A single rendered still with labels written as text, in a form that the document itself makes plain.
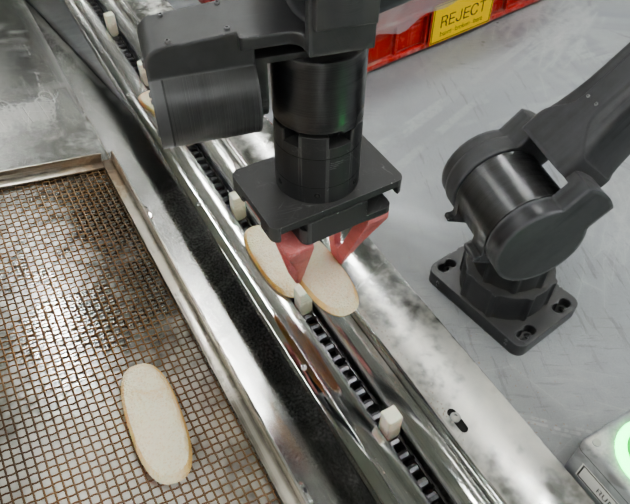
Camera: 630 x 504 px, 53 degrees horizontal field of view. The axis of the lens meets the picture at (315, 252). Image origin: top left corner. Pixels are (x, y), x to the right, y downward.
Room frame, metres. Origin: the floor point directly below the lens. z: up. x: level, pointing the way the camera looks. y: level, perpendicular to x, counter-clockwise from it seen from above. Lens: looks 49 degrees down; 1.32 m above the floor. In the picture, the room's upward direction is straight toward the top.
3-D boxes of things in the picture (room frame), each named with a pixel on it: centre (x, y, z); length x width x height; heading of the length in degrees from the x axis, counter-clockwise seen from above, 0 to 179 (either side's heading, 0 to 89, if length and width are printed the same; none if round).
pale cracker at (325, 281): (0.32, 0.00, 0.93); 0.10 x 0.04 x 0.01; 30
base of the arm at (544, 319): (0.38, -0.18, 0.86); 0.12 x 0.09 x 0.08; 37
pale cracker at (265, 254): (0.40, 0.04, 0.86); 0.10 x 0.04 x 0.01; 30
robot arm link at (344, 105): (0.32, 0.00, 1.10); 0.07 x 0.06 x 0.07; 107
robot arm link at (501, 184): (0.37, -0.16, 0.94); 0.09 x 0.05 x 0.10; 107
